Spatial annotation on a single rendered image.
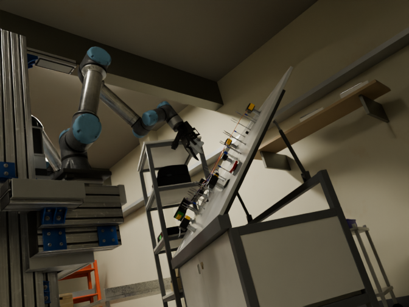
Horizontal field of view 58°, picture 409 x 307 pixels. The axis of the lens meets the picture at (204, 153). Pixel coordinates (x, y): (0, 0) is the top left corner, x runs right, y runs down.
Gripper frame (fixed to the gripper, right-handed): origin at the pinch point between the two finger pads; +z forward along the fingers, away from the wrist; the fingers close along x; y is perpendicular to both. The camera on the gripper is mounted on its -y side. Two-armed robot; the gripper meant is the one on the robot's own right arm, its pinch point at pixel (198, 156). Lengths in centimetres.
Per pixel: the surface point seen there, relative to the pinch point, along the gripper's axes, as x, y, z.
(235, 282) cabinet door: -3, -27, 59
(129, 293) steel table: 295, -16, 18
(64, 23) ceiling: 157, 64, -254
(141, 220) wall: 526, 116, -90
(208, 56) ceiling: 213, 241, -176
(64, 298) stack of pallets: 257, -76, -14
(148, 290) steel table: 307, 6, 28
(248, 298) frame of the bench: -12, -31, 66
